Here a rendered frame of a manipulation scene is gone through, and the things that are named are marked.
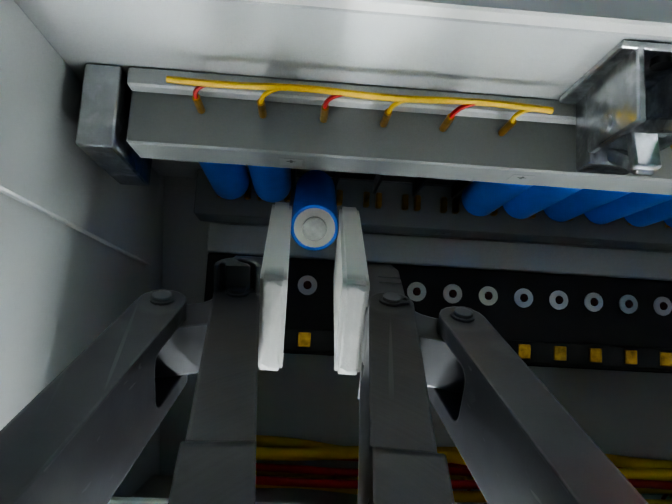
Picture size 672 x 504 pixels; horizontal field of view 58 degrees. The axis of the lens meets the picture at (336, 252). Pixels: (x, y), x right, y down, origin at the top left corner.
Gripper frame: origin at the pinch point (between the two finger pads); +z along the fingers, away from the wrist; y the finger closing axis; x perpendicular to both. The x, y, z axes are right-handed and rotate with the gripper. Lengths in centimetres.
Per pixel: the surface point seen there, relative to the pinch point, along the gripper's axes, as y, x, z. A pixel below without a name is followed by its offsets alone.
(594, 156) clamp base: 8.6, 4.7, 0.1
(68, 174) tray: -8.4, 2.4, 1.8
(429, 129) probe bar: 3.7, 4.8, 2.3
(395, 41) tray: 1.8, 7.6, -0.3
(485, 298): 10.1, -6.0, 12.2
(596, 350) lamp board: 16.5, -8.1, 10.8
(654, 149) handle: 9.5, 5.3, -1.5
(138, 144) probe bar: -6.1, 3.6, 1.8
